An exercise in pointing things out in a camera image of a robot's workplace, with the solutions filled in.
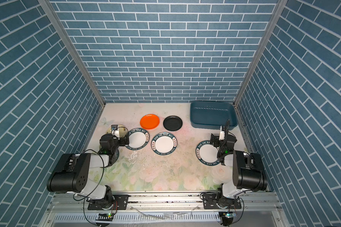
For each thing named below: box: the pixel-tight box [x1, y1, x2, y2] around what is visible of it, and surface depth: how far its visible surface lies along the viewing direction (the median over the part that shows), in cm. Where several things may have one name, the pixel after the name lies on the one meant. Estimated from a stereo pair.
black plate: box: [162, 115, 183, 132], surface depth 110 cm
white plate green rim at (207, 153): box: [195, 139, 221, 166], surface depth 95 cm
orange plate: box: [139, 113, 160, 130], surface depth 110 cm
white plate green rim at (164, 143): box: [150, 131, 178, 156], surface depth 98 cm
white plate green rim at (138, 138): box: [125, 127, 150, 151], surface depth 101 cm
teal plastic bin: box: [189, 101, 239, 130], surface depth 118 cm
